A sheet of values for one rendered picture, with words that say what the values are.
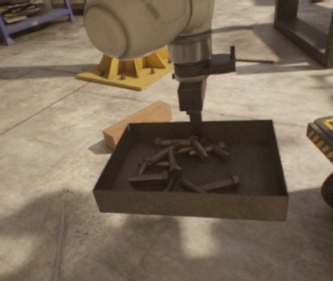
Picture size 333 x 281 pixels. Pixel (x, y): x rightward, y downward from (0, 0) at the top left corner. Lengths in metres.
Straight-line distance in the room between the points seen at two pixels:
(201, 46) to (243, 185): 0.28
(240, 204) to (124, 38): 0.32
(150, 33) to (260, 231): 0.85
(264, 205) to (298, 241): 0.59
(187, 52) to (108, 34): 0.22
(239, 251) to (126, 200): 0.59
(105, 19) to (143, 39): 0.05
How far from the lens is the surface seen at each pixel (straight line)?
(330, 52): 2.28
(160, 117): 1.66
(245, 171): 0.65
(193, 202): 0.53
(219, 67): 0.62
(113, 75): 2.42
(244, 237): 1.10
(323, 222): 1.19
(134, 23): 0.41
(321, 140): 1.01
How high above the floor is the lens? 0.87
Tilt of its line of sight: 34 degrees down
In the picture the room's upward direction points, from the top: 9 degrees counter-clockwise
